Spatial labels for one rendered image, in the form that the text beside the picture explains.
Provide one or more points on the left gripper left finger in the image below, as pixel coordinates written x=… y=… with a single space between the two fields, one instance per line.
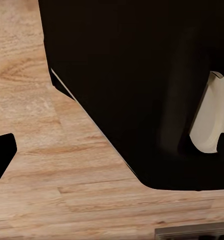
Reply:
x=8 y=149

